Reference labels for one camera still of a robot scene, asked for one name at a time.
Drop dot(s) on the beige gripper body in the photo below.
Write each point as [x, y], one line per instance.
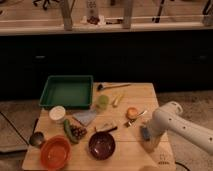
[154, 142]

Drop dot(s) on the blue sponge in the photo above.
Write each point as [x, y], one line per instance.
[144, 133]

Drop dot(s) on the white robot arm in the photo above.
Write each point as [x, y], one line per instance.
[168, 117]

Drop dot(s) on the green plastic tray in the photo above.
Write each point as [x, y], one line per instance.
[69, 91]

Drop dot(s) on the orange round fruit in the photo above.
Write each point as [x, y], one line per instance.
[131, 113]

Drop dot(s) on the dark purple bowl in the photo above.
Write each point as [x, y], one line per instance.
[101, 145]

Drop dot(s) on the yellow utensil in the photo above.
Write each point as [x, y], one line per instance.
[117, 100]

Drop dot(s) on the light green cup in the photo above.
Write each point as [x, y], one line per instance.
[102, 102]

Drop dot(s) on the grey-blue cloth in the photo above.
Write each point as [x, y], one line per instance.
[85, 117]

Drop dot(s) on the dark grape bunch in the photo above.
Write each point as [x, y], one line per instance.
[78, 132]

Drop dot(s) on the green cucumber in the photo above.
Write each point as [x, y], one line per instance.
[71, 137]

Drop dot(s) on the orange plastic bowl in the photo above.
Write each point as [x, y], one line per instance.
[55, 153]

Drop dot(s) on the white cup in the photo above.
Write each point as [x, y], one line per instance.
[57, 114]

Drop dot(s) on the black handled knife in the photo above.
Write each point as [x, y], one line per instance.
[106, 127]

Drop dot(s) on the wooden handled brush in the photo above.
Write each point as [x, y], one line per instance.
[104, 86]

